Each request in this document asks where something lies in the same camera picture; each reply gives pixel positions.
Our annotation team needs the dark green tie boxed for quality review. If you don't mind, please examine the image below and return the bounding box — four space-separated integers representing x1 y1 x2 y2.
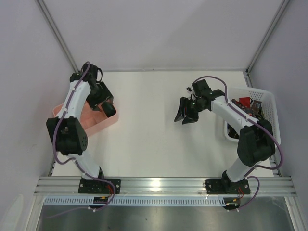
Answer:
102 102 116 118

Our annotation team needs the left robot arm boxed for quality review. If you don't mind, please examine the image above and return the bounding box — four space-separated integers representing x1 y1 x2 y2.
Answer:
46 61 116 186

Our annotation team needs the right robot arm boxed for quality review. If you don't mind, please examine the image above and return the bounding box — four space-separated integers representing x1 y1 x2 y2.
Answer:
174 77 277 194

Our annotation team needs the pink compartment tray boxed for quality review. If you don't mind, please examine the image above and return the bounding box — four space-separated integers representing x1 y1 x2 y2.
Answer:
46 99 118 138

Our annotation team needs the red tie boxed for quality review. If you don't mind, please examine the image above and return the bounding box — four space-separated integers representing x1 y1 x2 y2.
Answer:
239 97 252 107

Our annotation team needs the floral navy tie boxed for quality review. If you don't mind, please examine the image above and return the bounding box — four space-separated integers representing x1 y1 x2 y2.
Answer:
231 99 255 117

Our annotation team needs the brown patterned tie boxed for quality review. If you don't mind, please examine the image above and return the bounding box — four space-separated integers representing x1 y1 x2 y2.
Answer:
251 100 262 115

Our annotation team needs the white plastic basket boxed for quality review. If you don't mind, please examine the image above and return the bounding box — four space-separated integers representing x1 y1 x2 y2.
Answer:
228 87 281 144

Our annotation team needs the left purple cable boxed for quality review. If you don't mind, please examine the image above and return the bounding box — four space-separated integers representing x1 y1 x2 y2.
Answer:
52 61 116 207

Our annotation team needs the purple cable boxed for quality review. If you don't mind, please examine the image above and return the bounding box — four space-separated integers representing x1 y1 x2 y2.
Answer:
52 61 116 207
192 76 282 211

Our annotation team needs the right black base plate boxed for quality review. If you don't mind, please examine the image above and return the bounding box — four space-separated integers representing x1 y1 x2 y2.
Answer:
205 179 251 195

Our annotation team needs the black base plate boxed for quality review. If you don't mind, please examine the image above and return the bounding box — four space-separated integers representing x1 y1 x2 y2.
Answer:
78 178 121 194
205 179 251 195

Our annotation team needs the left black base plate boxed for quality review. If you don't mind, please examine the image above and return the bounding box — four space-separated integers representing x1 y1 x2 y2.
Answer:
78 178 121 194

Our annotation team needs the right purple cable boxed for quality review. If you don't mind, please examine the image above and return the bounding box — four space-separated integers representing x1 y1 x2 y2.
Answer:
192 76 282 211

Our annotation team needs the white slotted cable duct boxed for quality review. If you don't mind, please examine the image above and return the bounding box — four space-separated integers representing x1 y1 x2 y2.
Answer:
44 196 226 206

